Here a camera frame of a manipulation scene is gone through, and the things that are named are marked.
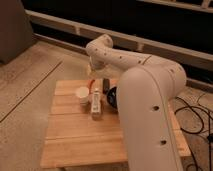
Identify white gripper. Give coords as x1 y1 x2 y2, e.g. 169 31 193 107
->
87 57 106 78

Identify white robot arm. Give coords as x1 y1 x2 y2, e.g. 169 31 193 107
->
86 34 186 171

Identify white ceramic cup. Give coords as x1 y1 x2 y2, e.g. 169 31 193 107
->
75 86 89 105

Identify dark ceramic bowl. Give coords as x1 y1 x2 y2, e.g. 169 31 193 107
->
107 87 117 108

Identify small dark cylinder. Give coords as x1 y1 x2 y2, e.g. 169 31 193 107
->
103 78 110 94

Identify grey cabinet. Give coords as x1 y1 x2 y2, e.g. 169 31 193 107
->
0 0 36 64

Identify white shelf rail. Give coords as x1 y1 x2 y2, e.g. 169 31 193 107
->
26 10 213 72

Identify black cables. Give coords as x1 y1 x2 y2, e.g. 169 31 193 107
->
173 92 213 171

